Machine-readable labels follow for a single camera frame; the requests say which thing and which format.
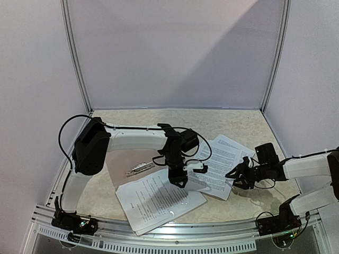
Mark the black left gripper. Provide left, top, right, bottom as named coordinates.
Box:
left=164, top=152, right=189, bottom=189

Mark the aluminium front rail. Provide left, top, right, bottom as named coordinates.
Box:
left=24, top=205, right=329, bottom=253

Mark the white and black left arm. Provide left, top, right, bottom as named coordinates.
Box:
left=57, top=117, right=200, bottom=230

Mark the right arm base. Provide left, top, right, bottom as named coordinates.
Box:
left=255, top=196, right=302, bottom=236

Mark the white paper stack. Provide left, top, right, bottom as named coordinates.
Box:
left=186, top=134, right=255, bottom=201

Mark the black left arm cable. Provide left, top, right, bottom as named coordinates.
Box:
left=58, top=114, right=212, bottom=170

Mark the metal folder clip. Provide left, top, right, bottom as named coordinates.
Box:
left=126, top=162, right=155, bottom=177

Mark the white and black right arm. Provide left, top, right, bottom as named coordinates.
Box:
left=225, top=143, right=338, bottom=231

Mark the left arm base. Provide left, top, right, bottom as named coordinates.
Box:
left=51, top=196, right=99, bottom=235

